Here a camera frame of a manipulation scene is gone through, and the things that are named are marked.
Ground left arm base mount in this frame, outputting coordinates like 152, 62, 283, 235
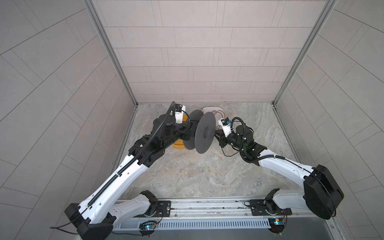
134, 201, 172, 218

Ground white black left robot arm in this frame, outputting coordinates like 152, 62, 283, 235
65, 102, 192, 240

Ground aluminium corner post left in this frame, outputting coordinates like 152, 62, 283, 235
83, 0, 138, 107

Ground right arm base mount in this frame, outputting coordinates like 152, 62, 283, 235
244, 199, 292, 216

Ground aluminium corner post right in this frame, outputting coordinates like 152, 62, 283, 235
272, 0, 337, 106

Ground aluminium corner post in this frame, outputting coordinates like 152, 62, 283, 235
272, 0, 337, 106
83, 0, 138, 107

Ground black cable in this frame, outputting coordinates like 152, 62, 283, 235
220, 146, 241, 158

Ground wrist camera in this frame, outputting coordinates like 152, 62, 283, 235
174, 104, 186, 124
218, 118, 233, 137

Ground yellow plastic tray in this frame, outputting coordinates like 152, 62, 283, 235
173, 140, 186, 150

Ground right circuit board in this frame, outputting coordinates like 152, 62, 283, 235
268, 218, 286, 234

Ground white plastic tray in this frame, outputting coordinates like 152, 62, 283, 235
201, 107, 225, 118

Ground circuit board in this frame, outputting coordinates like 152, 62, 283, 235
139, 221, 158, 231
268, 218, 286, 234

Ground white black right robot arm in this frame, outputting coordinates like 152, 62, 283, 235
215, 125, 344, 220

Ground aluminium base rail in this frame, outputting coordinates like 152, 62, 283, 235
85, 196, 335, 221

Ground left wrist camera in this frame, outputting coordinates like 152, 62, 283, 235
174, 104, 186, 124

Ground grey perforated cable spool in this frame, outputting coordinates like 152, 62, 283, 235
183, 110, 216, 154

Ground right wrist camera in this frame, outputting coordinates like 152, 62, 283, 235
218, 118, 233, 137

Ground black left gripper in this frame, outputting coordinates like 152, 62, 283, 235
158, 121, 193, 151

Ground left circuit board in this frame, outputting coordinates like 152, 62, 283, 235
139, 221, 158, 231

